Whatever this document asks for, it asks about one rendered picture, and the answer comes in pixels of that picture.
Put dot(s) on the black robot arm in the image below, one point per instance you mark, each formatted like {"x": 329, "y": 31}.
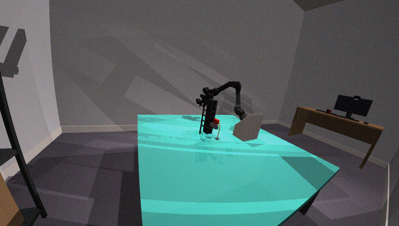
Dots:
{"x": 216, "y": 91}

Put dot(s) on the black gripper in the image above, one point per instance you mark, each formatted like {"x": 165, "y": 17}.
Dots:
{"x": 201, "y": 101}

